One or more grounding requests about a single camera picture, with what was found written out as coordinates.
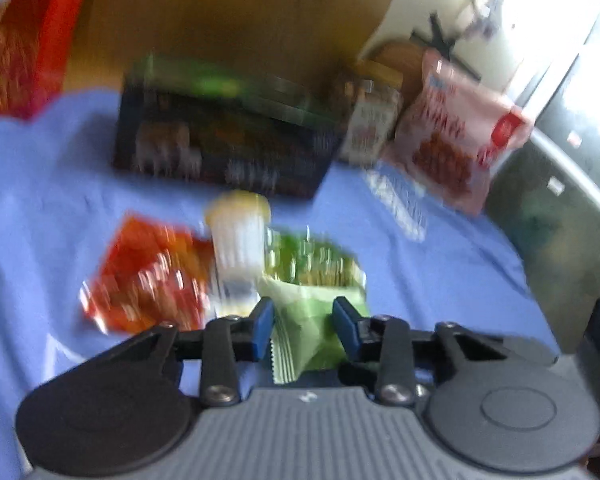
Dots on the wooden cutting board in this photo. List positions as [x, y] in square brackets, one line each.
[390, 62]

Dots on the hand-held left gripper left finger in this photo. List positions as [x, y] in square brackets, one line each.
[261, 330]

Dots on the red spicy snack packet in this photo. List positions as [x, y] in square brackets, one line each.
[145, 275]

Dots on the red gift box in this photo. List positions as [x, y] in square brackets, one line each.
[20, 40]

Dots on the black tape strips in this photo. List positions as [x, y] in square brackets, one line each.
[445, 42]

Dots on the light green snack packet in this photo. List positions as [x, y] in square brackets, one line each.
[310, 305]

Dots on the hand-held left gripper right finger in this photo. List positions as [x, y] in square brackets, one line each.
[347, 327]

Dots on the blue printed blanket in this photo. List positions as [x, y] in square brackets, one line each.
[55, 185]

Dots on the pink twist snack bag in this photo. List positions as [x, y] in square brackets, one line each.
[450, 140]

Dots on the small white plastic cup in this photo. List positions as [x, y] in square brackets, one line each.
[237, 245]

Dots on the nut jar with gold lid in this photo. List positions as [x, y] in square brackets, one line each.
[372, 120]

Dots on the black snack box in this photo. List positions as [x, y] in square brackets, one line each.
[220, 155]

